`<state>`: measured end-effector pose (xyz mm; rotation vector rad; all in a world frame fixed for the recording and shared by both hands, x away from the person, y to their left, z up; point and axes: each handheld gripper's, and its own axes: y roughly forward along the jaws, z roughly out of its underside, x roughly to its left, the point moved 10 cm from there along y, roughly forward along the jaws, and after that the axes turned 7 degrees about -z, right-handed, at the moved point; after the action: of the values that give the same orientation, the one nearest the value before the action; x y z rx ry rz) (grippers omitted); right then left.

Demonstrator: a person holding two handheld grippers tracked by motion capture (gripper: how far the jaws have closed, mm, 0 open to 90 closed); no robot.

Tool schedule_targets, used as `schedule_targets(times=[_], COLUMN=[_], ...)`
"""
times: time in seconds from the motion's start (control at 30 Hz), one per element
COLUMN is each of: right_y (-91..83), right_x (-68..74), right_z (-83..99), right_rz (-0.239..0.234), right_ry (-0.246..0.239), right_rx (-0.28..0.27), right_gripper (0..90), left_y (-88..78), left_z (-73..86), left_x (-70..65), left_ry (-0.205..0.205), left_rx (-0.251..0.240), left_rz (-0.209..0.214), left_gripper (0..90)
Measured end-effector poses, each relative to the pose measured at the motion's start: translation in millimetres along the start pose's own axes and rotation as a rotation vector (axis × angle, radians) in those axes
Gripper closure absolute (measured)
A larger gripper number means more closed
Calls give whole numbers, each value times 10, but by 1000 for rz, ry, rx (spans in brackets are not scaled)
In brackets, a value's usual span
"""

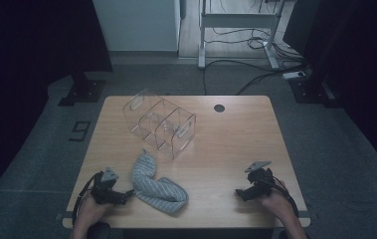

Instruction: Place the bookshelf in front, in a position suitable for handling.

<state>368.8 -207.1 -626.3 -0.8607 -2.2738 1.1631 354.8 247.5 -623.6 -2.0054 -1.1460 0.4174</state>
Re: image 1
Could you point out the white power strip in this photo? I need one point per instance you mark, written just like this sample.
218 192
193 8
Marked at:
293 75

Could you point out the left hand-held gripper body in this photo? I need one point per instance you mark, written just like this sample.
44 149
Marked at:
104 187

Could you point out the grey striped cloth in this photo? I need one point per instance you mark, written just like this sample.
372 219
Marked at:
156 194

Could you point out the black table grommet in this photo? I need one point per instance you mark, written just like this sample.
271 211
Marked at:
219 108

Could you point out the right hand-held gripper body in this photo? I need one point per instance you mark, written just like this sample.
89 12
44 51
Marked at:
260 181

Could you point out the dark curtain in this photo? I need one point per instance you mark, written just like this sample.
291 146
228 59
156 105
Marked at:
358 66
27 66

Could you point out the person's left hand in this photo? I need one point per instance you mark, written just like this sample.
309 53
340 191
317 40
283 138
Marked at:
90 210

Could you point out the person's dark clothing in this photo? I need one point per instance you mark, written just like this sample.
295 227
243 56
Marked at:
99 232

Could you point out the clear acrylic organizer box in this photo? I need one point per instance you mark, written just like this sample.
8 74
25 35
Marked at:
162 126

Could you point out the person's right hand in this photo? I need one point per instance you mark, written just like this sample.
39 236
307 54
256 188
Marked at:
280 204

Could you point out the white metal desk frame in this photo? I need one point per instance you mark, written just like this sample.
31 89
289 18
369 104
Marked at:
239 20

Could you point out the black stand base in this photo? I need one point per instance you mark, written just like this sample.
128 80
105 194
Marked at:
83 91
312 91

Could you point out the white cabinet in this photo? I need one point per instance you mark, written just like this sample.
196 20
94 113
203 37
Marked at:
136 23

